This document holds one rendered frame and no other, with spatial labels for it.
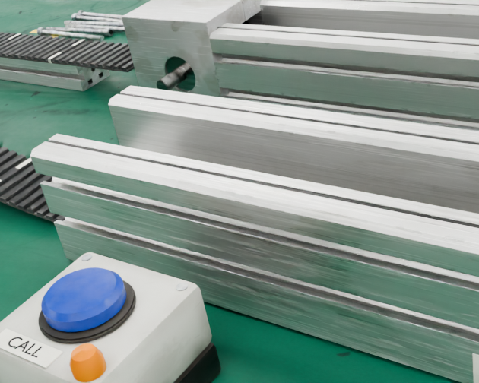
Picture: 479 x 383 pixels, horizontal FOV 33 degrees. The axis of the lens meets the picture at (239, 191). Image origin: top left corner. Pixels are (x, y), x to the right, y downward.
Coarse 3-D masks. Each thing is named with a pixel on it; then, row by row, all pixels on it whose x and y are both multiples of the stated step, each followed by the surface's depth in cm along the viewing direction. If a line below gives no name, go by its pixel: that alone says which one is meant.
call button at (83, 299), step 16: (80, 272) 39; (96, 272) 39; (112, 272) 39; (64, 288) 38; (80, 288) 38; (96, 288) 38; (112, 288) 38; (48, 304) 37; (64, 304) 37; (80, 304) 37; (96, 304) 37; (112, 304) 37; (48, 320) 37; (64, 320) 37; (80, 320) 36; (96, 320) 37
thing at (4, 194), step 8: (32, 168) 63; (16, 176) 62; (24, 176) 62; (32, 176) 62; (40, 176) 62; (8, 184) 61; (16, 184) 62; (24, 184) 61; (32, 184) 62; (0, 192) 60; (8, 192) 60; (16, 192) 60; (0, 200) 60; (8, 200) 60
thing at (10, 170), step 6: (18, 156) 64; (24, 156) 64; (12, 162) 64; (18, 162) 64; (24, 162) 64; (30, 162) 64; (0, 168) 63; (6, 168) 63; (12, 168) 63; (18, 168) 63; (24, 168) 63; (0, 174) 63; (6, 174) 62; (12, 174) 62; (18, 174) 63; (0, 180) 62; (6, 180) 62; (0, 186) 61
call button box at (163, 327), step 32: (96, 256) 43; (128, 288) 39; (160, 288) 39; (192, 288) 39; (32, 320) 39; (128, 320) 38; (160, 320) 37; (192, 320) 39; (0, 352) 37; (32, 352) 37; (64, 352) 36; (128, 352) 36; (160, 352) 37; (192, 352) 39
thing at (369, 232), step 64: (128, 128) 54; (192, 128) 51; (256, 128) 47; (320, 128) 45; (384, 128) 44; (448, 128) 43; (64, 192) 49; (128, 192) 46; (192, 192) 42; (256, 192) 40; (320, 192) 39; (384, 192) 44; (448, 192) 42; (128, 256) 49; (192, 256) 47; (256, 256) 42; (320, 256) 39; (384, 256) 38; (448, 256) 35; (320, 320) 42; (384, 320) 39; (448, 320) 37
